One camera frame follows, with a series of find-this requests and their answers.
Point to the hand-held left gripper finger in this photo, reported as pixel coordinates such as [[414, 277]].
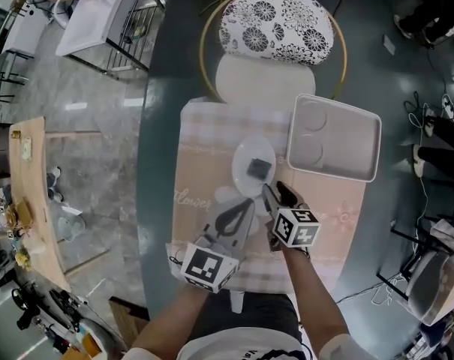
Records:
[[243, 222], [227, 213]]

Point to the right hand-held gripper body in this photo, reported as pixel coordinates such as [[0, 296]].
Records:
[[296, 227]]

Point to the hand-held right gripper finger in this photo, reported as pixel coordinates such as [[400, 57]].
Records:
[[271, 201], [286, 193]]

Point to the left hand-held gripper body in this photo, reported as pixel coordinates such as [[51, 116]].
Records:
[[226, 248]]

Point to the small dark square item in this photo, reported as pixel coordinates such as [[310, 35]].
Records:
[[259, 168]]

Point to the white oval plate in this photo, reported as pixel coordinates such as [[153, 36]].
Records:
[[249, 152]]

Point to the person's left forearm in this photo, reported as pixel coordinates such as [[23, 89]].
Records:
[[174, 321]]

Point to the person's right forearm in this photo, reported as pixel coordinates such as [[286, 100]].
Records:
[[313, 294]]

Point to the pink plaid placemat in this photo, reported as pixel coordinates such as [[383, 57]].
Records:
[[204, 163]]

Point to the person's dark trousers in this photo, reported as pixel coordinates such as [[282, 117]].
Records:
[[264, 313]]

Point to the white rectangular tray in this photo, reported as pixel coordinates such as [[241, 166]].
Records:
[[346, 141]]

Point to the person's white shirt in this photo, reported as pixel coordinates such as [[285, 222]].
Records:
[[241, 345]]

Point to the grey padded chair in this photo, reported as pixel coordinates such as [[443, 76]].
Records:
[[433, 276]]

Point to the white small stool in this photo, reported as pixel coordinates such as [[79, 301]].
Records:
[[70, 221]]

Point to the curved wooden bench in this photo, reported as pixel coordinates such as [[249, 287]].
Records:
[[31, 201]]

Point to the floral cushion gold frame chair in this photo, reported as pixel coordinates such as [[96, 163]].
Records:
[[275, 24]]

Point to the metal rack frame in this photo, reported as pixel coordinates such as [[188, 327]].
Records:
[[136, 32]]

